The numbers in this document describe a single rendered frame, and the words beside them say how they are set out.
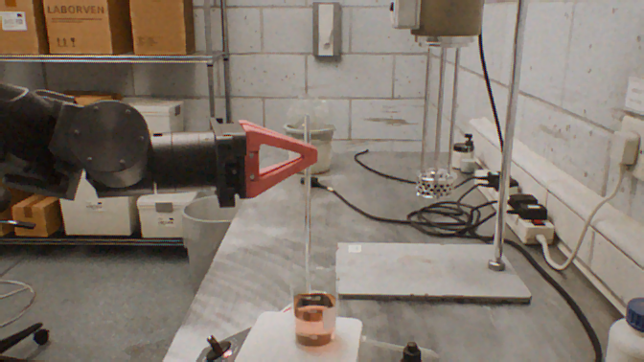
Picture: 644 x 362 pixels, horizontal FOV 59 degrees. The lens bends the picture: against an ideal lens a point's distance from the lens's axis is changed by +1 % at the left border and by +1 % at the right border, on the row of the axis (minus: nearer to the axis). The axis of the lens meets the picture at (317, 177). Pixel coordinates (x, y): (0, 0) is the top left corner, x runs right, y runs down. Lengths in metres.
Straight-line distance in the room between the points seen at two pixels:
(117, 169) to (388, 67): 2.54
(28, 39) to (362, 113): 1.59
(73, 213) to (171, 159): 2.44
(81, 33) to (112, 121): 2.34
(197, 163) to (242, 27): 2.44
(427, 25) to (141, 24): 1.96
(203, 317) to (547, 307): 0.51
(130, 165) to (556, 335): 0.62
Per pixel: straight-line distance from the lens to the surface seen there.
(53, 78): 3.26
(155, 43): 2.66
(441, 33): 0.84
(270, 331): 0.64
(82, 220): 2.93
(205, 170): 0.51
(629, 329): 0.69
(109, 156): 0.44
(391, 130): 2.97
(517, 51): 0.91
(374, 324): 0.82
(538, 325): 0.88
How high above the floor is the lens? 1.17
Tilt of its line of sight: 16 degrees down
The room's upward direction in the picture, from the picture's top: straight up
